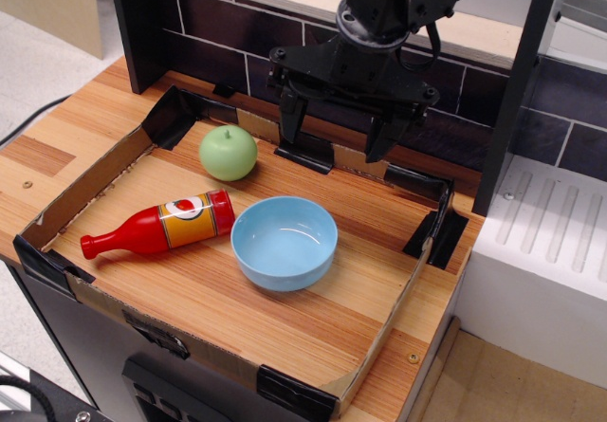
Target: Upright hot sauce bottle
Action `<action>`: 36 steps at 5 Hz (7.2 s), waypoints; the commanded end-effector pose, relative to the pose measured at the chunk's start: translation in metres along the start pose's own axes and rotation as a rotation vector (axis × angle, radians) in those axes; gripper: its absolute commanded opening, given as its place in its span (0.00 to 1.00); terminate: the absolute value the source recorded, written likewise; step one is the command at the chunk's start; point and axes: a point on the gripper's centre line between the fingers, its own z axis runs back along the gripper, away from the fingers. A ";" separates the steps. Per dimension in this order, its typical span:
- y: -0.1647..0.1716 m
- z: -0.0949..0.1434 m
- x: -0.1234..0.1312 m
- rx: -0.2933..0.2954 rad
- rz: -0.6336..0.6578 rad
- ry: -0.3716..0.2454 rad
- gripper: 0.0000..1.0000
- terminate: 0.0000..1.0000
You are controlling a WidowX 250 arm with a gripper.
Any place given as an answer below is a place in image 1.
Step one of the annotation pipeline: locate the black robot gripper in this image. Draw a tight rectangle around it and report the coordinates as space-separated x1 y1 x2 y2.
267 35 440 163

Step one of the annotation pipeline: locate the red hot sauce bottle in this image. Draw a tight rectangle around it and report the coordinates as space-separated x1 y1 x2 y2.
81 190 235 260

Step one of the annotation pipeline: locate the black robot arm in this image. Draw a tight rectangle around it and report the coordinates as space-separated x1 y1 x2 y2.
267 0 459 162

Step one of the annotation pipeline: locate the cardboard fence with black tape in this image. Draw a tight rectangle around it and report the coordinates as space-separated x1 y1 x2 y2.
1 68 483 421

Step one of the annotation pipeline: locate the green toy apple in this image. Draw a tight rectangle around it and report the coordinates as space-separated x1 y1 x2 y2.
199 125 258 181

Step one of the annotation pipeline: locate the light blue bowl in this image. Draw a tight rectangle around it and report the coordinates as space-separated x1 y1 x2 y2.
230 196 339 292

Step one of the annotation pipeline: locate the white toy sink drainboard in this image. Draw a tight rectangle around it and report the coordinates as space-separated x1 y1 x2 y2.
455 156 606 387

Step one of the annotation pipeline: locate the black cabinet post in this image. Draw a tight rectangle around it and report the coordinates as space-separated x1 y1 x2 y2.
472 0 562 216

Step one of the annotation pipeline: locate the black cable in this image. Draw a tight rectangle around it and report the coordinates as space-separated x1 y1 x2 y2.
0 93 72 147

